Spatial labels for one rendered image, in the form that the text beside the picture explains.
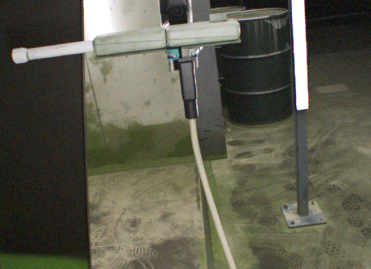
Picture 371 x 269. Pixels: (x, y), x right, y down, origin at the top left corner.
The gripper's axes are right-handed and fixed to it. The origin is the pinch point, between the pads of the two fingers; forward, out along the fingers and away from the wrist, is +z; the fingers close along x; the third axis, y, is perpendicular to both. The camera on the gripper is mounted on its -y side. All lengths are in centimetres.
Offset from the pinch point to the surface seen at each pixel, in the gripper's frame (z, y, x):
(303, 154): -80, 78, -55
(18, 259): -8, 59, 56
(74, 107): -11.1, 14.0, 28.4
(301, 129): -81, 65, -54
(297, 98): -81, 49, -52
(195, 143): -0.1, 22.6, -0.6
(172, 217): -91, 114, 12
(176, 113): -165, 86, 4
